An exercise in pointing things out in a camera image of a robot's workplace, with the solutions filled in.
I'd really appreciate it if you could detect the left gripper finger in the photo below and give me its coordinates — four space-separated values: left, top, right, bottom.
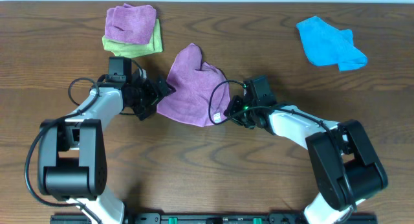
138 99 159 120
156 76 176 100

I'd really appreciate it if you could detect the purple microfiber cloth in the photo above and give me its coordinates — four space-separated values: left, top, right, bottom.
157 43 230 127

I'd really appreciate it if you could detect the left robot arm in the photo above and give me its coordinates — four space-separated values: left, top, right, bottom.
26 69 175 223

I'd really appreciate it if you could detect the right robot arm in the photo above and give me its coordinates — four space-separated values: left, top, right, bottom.
224 96 388 223

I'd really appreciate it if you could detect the folded green cloth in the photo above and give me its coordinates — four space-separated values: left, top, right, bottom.
102 19 163 58

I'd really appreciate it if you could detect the folded purple cloth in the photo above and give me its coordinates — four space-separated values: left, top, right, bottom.
105 4 157 45

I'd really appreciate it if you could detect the blue microfiber cloth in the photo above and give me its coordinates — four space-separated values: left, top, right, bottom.
296 16 368 72

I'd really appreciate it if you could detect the right black cable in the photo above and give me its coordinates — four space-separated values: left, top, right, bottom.
208 80 356 218

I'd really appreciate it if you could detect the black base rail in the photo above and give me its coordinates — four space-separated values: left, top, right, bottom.
50 212 378 224

